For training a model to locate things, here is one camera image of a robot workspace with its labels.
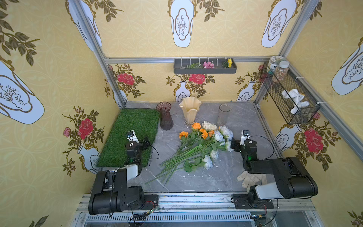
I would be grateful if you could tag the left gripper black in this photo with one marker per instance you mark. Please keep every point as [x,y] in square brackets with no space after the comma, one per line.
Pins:
[136,144]

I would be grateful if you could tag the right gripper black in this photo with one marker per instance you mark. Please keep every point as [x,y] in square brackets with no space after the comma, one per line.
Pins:
[237,145]

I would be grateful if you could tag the orange marigold flower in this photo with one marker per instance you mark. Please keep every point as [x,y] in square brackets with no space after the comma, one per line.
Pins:
[204,133]

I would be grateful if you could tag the orange carnation flower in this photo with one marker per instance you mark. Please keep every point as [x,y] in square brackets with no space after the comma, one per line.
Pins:
[183,134]

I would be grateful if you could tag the orange rose flower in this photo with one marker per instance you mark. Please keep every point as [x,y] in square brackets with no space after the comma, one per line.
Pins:
[196,126]

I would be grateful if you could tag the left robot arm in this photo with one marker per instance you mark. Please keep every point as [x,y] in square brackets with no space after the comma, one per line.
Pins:
[110,193]

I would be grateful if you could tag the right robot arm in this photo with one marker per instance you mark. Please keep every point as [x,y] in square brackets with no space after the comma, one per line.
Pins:
[292,180]

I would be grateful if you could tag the beige work glove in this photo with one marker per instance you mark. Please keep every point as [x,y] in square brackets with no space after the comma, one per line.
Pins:
[248,180]

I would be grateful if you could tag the white rose flower large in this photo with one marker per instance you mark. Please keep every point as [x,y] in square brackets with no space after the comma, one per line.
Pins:
[226,132]

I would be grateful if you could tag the green artificial grass mat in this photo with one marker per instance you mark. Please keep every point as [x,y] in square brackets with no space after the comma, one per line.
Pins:
[132,124]

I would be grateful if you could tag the small orange flower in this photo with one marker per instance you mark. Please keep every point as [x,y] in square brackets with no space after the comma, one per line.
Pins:
[211,133]

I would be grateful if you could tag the purple ribbed glass vase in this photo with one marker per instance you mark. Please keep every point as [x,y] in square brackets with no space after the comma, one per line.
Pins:
[166,121]

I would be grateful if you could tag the white rose near stems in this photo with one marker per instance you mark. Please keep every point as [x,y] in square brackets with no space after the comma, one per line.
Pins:
[208,164]

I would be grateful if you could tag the clear glass vase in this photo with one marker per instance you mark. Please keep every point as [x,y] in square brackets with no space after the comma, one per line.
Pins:
[224,111]

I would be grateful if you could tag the cream rose flower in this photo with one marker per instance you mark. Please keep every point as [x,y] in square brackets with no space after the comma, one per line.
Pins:
[209,126]

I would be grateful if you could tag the cream fluted glass vase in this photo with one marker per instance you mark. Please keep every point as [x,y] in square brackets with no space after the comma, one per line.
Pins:
[190,106]

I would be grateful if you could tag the white cloth figure in basket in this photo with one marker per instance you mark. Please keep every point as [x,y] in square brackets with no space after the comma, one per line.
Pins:
[296,98]

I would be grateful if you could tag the jar with white lid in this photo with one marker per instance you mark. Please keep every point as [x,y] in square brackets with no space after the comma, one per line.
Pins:
[280,71]

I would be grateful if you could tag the yellow flower on shelf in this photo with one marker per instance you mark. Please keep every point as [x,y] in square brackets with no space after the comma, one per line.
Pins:
[229,63]

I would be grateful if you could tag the jar with patterned lid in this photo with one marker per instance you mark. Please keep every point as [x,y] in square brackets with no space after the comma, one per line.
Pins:
[274,62]

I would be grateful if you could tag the pink flower on shelf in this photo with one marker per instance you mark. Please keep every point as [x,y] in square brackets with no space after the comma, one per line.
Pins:
[208,65]

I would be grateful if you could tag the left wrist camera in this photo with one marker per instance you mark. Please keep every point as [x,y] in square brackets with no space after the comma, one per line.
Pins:
[131,136]

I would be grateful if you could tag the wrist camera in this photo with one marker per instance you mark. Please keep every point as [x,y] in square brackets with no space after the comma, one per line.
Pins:
[245,135]
[131,136]

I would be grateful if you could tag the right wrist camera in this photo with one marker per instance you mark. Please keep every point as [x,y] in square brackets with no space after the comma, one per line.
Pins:
[245,135]

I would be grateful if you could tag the black wire basket shelf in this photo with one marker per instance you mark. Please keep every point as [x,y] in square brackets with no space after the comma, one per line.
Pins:
[305,114]

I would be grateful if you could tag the grey wall shelf tray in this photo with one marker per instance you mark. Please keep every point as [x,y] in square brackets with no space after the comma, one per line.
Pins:
[195,66]

